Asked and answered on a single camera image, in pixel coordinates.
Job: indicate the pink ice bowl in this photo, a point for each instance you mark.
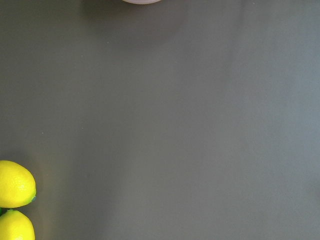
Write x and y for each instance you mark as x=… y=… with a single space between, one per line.
x=141 y=2

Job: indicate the lower whole lemon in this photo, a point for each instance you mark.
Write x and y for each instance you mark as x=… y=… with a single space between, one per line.
x=14 y=225

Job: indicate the whole lemon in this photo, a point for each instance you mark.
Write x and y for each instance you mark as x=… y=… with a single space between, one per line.
x=17 y=185
x=14 y=225

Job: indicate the upper whole lemon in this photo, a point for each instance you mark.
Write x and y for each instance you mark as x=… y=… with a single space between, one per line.
x=17 y=185

